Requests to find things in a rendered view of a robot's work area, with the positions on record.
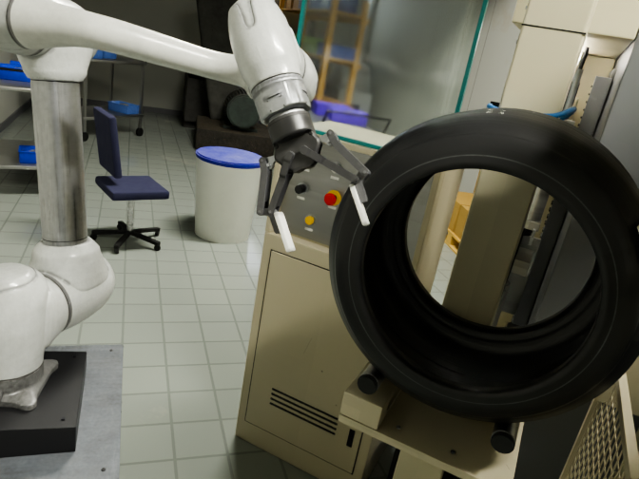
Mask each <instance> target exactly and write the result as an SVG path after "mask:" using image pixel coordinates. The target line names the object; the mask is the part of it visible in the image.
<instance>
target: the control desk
mask: <svg viewBox="0 0 639 479"><path fill-rule="evenodd" d="M340 142H341V143H342V144H343V145H344V146H345V147H346V148H347V149H348V150H349V151H350V152H351V153H352V154H353V155H354V156H355V157H356V158H357V159H359V160H360V161H361V162H362V163H363V164H365V163H366V162H367V161H368V160H369V159H370V158H371V157H372V156H373V155H374V154H375V153H376V152H377V151H378V150H377V149H374V148H371V147H367V146H363V145H359V144H352V143H348V142H345V141H340ZM320 155H321V156H323V157H325V158H327V159H328V160H330V161H332V162H333V163H336V164H338V165H339V166H341V167H343V168H345V169H346V170H348V171H350V172H351V173H353V174H355V175H357V173H358V171H357V170H356V169H355V168H354V167H353V166H352V165H351V164H350V163H349V162H348V161H347V160H346V159H345V158H344V157H343V156H342V155H341V154H340V153H339V152H338V151H337V150H336V149H335V148H334V147H333V146H332V145H331V146H330V145H328V144H327V143H323V144H322V148H321V152H320ZM463 172H464V169H456V170H449V171H444V172H439V173H436V174H434V175H433V177H432V178H431V179H430V180H428V181H427V183H426V184H425V185H424V186H423V188H422V189H421V191H420V192H419V194H418V195H417V197H416V200H415V202H414V204H413V207H412V210H411V213H410V217H409V220H408V227H407V245H408V251H409V256H410V260H411V262H412V265H413V267H414V270H415V272H416V275H417V277H418V279H419V280H420V282H421V283H422V285H423V286H424V288H425V289H426V290H427V291H428V293H429V294H431V290H432V287H433V283H434V279H435V276H436V269H437V266H438V263H439V259H440V256H441V252H442V249H443V245H444V241H445V239H446V235H447V231H448V228H449V224H450V220H451V217H452V214H453V211H454V207H455V201H456V197H457V193H458V190H459V186H460V183H461V180H462V176H463ZM350 183H351V182H350V181H349V180H347V179H345V178H344V177H342V176H341V175H339V174H338V173H336V172H334V171H333V170H331V169H329V168H327V167H326V166H324V165H322V164H321V163H317V164H316V165H315V167H313V168H310V169H305V170H304V171H302V172H300V173H294V174H293V177H292V179H291V180H290V182H289V184H288V187H287V190H286V192H285V195H284V198H283V201H282V203H281V208H280V211H279V212H282V213H283V215H284V217H285V220H286V223H287V226H288V229H289V232H290V235H291V238H292V241H293V243H294V246H295V249H296V250H295V251H294V252H289V253H287V252H286V250H285V247H284V244H283V241H282V238H281V234H276V233H275V232H274V230H273V227H272V224H271V220H270V219H269V217H268V216H267V219H266V225H265V234H264V241H263V248H262V253H261V266H260V272H259V278H258V285H257V292H256V298H255V304H254V311H253V317H252V324H251V330H250V337H249V343H248V350H247V356H246V362H245V369H244V376H243V382H242V394H241V401H240V406H239V413H238V420H237V427H236V432H235V435H237V436H238V437H240V438H241V439H243V440H245V441H247V442H249V443H251V444H253V445H255V446H257V447H259V448H261V449H262V450H265V451H267V452H269V453H271V454H273V455H275V456H277V457H279V458H280V459H282V460H283V461H285V462H287V463H289V464H291V465H293V466H295V467H297V468H299V469H302V470H304V471H305V472H307V473H309V474H311V475H313V476H315V477H317V478H319V479H368V477H369V476H370V474H371V472H372V470H373V468H374V467H375V465H376V463H377V461H378V459H379V457H380V456H381V454H382V453H383V451H384V449H385V447H386V445H387V444H386V443H384V442H382V441H380V440H378V439H376V438H375V437H372V436H370V435H368V434H366V433H364V432H362V431H359V430H356V429H354V428H352V427H350V426H348V425H346V424H344V423H342V422H339V421H338V419H339V414H340V408H341V403H342V399H343V396H344V392H345V391H346V389H347V388H348V387H349V386H350V384H351V383H352V382H353V381H354V379H355V378H356V377H357V376H358V374H359V373H360V372H361V370H362V369H363V368H364V367H365V365H366V364H367V363H368V362H369V360H368V359H367V358H366V357H365V356H364V354H363V353H362V352H361V350H360V349H359V348H358V346H357V344H356V343H355V341H354V340H353V338H352V337H351V336H350V334H349V333H348V331H347V329H346V327H345V325H344V323H343V321H342V319H341V316H340V314H339V310H338V307H337V304H336V302H335V298H334V294H333V290H332V285H331V280H330V272H329V245H330V238H331V232H332V227H333V223H334V220H335V216H336V214H337V211H338V209H339V205H340V203H341V200H342V198H343V196H344V194H345V192H346V191H347V189H348V187H349V184H350Z"/></svg>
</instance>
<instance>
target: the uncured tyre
mask: <svg viewBox="0 0 639 479"><path fill-rule="evenodd" d="M485 109H497V110H509V113H508V114H507V115H501V114H482V113H483V111H484V110H485ZM364 165H365V166H366V167H367V168H368V169H369V170H370V171H371V176H370V177H368V178H366V179H365V180H364V181H363V186H364V189H365V192H366V195H367V198H368V202H365V203H364V204H363V206H364V209H365V212H366V215H367V217H368V220H369V222H370V224H369V225H367V226H363V225H362V223H361V220H360V217H359V214H358V210H357V208H356V205H355V202H354V199H353V196H352V193H351V190H350V187H348V189H347V191H346V192H345V194H344V196H343V198H342V200H341V203H340V205H339V209H338V211H337V214H336V216H335V220H334V223H333V227H332V232H331V238H330V245H329V272H330V280H331V285H332V290H333V294H334V298H335V302H336V304H337V307H338V310H339V314H340V316H341V319H342V321H343V323H344V325H345V327H346V329H347V331H348V333H349V334H350V336H351V337H352V338H353V340H354V341H355V343H356V344H357V346H358V348H359V349H360V350H361V352H362V353H363V354H364V356H365V357H366V358H367V359H368V360H369V361H370V363H371V364H372V365H373V366H374V367H375V368H376V369H377V370H378V371H379V372H380V373H381V374H382V375H383V376H385V377H386V378H387V379H388V380H389V381H390V382H392V383H393V384H394V385H396V386H397V387H398V388H400V389H401V390H402V391H404V392H405V393H407V394H409V395H410V396H412V397H413V398H415V399H417V400H418V401H420V402H422V403H424V404H426V405H428V406H430V407H433V408H435V409H437V410H440V411H442V412H446V413H449V414H452V415H456V416H459V417H463V418H467V419H472V420H477V421H484V422H493V423H520V422H529V421H535V420H541V419H545V418H549V417H553V416H557V415H559V414H562V413H565V412H569V411H571V410H574V409H576V408H578V407H580V406H582V405H584V404H586V403H588V402H590V401H591V400H593V399H594V398H595V397H597V396H598V395H600V394H601V393H603V392H604V391H606V390H607V389H608V388H610V387H611V386H612V385H613V384H614V383H615V382H616V381H617V380H618V379H620V378H621V377H622V375H623V374H624V373H625V372H626V371H627V370H628V369H629V367H630V366H631V365H632V364H633V362H634V361H635V360H636V358H637V357H638V355H639V232H638V229H637V226H638V225H639V189H638V187H637V185H636V183H635V182H634V180H633V178H632V177H631V175H630V174H629V172H628V170H627V169H626V168H625V166H623V165H622V164H621V163H620V161H619V160H618V159H617V158H616V157H615V156H614V155H613V154H612V153H611V152H610V151H609V150H608V149H607V148H606V147H605V146H604V145H602V144H601V143H600V142H598V141H597V140H596V139H594V138H593V137H592V136H591V135H590V134H588V133H587V132H585V131H583V130H582V129H580V128H578V127H576V126H575V125H572V124H570V123H567V122H565V121H563V120H560V119H558V118H555V117H553V116H550V115H547V114H544V113H540V112H534V113H533V111H531V110H526V109H519V108H507V107H494V108H482V109H476V110H469V111H463V112H457V113H452V114H448V115H444V116H440V117H436V118H433V119H431V120H428V121H426V122H423V123H421V124H419V125H415V126H413V127H411V128H409V129H407V130H405V131H404V132H402V133H400V134H399V135H397V136H395V138H394V139H392V140H391V141H389V142H388V143H387V144H385V145H384V146H383V147H381V148H380V149H379V150H378V151H377V152H376V153H375V154H374V155H373V156H372V157H371V158H370V159H369V160H368V161H367V162H366V163H365V164H364ZM456 169H485V170H492V171H497V172H501V173H505V174H508V175H512V176H515V177H517V178H519V179H522V180H524V181H526V182H529V183H531V184H533V185H535V186H537V187H539V188H540V189H542V190H544V191H545V192H547V193H548V194H549V195H551V196H552V197H553V198H555V199H556V200H557V201H559V202H560V203H561V204H562V205H563V206H564V207H565V208H566V209H567V210H568V211H569V212H570V213H571V214H572V215H573V217H574V218H575V219H576V220H577V222H578V223H579V224H580V226H581V227H582V229H583V230H584V232H585V234H586V235H587V237H588V239H589V241H590V243H591V246H592V248H593V251H594V253H595V255H596V258H595V262H594V265H593V268H592V271H591V275H590V277H589V279H588V281H587V282H586V284H585V286H584V287H583V289H582V290H581V291H580V293H579V294H578V295H577V296H576V297H575V298H574V300H573V301H572V302H570V303H569V304H568V305H567V306H566V307H564V308H563V309H562V310H560V311H559V312H557V313H556V314H554V315H552V316H549V317H547V318H545V319H543V320H540V321H537V322H535V323H532V324H528V325H523V326H516V327H494V326H488V325H483V324H479V323H475V322H472V321H470V320H467V319H465V318H463V317H461V316H458V315H456V314H454V313H452V312H451V311H449V310H448V309H446V308H445V307H443V306H442V305H441V304H440V303H438V302H437V301H436V300H435V299H434V298H433V297H432V296H431V295H430V294H429V293H428V291H427V290H426V289H425V288H424V286H423V285H422V283H421V282H420V280H419V279H418V277H417V275H416V272H415V270H414V267H413V265H412V262H411V260H410V256H409V251H408V245H407V227H408V220H409V217H410V213H411V210H412V207H413V204H414V202H415V200H416V197H417V195H418V194H419V192H420V191H421V189H422V188H423V186H424V185H425V184H426V183H427V181H428V180H430V179H431V178H432V177H433V175H434V174H436V173H439V172H444V171H449V170H456Z"/></svg>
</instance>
